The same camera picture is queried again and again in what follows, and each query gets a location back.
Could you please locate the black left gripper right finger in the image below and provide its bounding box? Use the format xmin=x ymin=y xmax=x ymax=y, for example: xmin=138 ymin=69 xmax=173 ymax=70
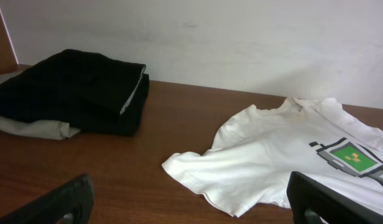
xmin=287 ymin=172 xmax=383 ymax=224

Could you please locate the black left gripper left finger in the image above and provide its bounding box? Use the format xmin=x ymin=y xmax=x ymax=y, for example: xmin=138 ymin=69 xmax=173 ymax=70
xmin=0 ymin=174 xmax=94 ymax=224

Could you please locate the white graphic t-shirt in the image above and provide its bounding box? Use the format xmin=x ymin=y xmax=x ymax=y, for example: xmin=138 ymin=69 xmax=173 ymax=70
xmin=162 ymin=98 xmax=383 ymax=217

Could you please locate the folded beige garment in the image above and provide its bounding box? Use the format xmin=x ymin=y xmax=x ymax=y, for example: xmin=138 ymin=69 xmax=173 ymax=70
xmin=0 ymin=70 xmax=81 ymax=141

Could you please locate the folded black garment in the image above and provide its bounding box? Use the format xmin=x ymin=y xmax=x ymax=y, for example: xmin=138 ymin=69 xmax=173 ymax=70
xmin=0 ymin=49 xmax=150 ymax=136

